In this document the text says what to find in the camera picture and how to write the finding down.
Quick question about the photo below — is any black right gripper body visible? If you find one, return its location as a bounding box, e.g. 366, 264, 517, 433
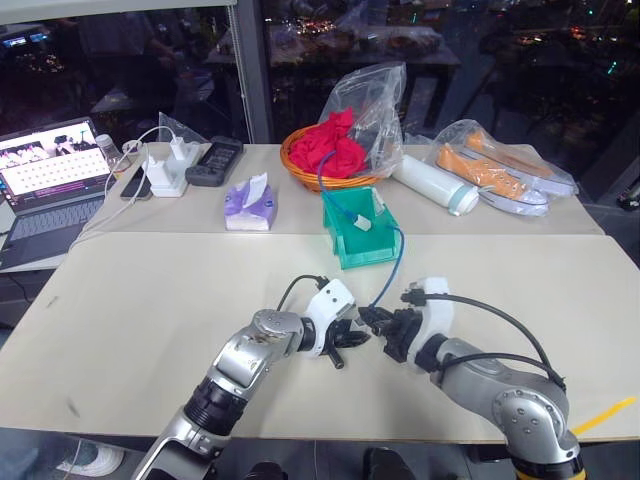
381, 307, 425, 365

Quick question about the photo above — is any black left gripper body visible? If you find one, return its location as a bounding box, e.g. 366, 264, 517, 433
323, 315, 359, 357

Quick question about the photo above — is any blue network cable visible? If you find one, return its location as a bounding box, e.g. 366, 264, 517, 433
316, 148, 359, 220
367, 224, 407, 309

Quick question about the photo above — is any green plastic bin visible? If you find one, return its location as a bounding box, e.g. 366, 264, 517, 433
320, 185, 400, 272

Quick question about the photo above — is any white bottle pale green cap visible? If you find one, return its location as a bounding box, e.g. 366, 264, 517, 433
391, 153, 482, 218

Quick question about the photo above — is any purple tissue pack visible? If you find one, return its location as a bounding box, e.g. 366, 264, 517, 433
223, 171, 280, 233

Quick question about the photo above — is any orange woven basket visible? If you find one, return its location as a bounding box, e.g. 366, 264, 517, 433
279, 124, 390, 195

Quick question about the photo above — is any orange canvas shoe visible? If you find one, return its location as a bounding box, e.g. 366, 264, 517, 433
464, 131, 577, 197
435, 143, 551, 218

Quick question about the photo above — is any red cloth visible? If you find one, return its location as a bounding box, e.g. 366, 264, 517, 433
288, 110, 367, 179

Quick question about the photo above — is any large clear plastic bag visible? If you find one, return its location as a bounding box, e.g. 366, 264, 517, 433
317, 60, 408, 180

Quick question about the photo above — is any black handheld controller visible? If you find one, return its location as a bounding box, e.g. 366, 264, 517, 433
184, 135, 245, 188

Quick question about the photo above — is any clear plastic shoe bag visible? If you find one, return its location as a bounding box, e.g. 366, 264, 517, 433
429, 119, 582, 219

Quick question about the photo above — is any yellow tape strip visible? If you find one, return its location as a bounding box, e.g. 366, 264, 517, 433
571, 396, 638, 437

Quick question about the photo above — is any white power strip with chargers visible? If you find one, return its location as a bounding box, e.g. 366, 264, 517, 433
141, 136, 194, 199

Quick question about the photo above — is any small clear plastic bag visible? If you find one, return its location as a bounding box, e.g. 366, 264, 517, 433
156, 111, 212, 162

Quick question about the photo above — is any dark smartphone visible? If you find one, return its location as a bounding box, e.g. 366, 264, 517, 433
119, 164, 154, 203

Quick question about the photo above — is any white sneaker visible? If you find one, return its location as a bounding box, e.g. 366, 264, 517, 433
53, 438, 127, 477

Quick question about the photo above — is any clear jar white lid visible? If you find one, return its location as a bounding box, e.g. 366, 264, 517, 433
94, 133, 125, 175

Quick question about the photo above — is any grey open laptop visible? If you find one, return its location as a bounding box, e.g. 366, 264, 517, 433
0, 116, 118, 274

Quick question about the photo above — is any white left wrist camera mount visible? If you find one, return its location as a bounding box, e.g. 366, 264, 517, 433
302, 278, 358, 359

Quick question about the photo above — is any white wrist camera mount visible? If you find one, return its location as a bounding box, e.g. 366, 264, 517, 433
403, 275, 457, 374
302, 278, 358, 359

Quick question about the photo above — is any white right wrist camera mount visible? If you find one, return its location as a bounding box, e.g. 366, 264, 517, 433
403, 275, 457, 374

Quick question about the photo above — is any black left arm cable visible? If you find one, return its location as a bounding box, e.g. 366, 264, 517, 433
275, 273, 332, 312

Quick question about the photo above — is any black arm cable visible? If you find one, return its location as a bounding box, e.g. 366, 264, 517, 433
275, 273, 332, 312
401, 283, 568, 396

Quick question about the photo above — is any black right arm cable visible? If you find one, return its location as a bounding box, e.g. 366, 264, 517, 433
401, 283, 568, 396

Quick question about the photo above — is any white window frame post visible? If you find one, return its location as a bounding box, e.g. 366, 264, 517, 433
225, 0, 275, 145

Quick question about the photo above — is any white charging cable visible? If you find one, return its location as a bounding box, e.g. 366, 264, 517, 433
64, 125, 179, 259

